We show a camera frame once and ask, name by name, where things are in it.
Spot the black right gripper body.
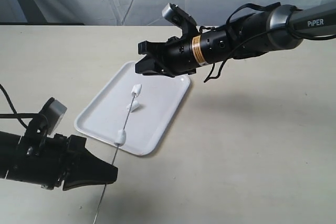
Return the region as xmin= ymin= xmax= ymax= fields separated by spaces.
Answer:
xmin=160 ymin=29 xmax=233 ymax=76

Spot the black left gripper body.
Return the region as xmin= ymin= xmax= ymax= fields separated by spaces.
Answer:
xmin=15 ymin=134 xmax=89 ymax=190

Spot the white marshmallow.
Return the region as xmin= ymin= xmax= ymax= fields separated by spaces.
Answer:
xmin=114 ymin=129 xmax=127 ymax=146
xmin=131 ymin=84 xmax=142 ymax=97
xmin=127 ymin=100 xmax=140 ymax=112

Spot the white marshmallow top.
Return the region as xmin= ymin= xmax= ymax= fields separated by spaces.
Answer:
xmin=127 ymin=100 xmax=140 ymax=112

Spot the white marshmallow bottom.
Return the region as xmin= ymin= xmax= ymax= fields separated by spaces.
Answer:
xmin=114 ymin=129 xmax=127 ymax=146

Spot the thin metal skewer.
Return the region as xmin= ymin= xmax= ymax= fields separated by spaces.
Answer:
xmin=93 ymin=96 xmax=135 ymax=224

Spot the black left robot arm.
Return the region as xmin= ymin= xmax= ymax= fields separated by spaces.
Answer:
xmin=1 ymin=132 xmax=118 ymax=191

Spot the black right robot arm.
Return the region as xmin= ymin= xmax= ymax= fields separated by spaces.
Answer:
xmin=134 ymin=2 xmax=335 ymax=78

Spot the white rectangular plastic tray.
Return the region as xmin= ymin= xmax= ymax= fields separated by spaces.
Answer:
xmin=74 ymin=61 xmax=191 ymax=156

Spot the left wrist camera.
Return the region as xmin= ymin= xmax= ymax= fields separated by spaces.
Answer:
xmin=24 ymin=97 xmax=67 ymax=137

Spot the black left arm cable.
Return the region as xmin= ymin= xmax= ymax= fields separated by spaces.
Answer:
xmin=0 ymin=84 xmax=40 ymax=127

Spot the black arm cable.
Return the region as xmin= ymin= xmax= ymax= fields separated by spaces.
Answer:
xmin=0 ymin=84 xmax=40 ymax=127
xmin=198 ymin=2 xmax=336 ymax=83

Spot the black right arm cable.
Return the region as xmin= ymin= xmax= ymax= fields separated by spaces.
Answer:
xmin=198 ymin=2 xmax=336 ymax=83

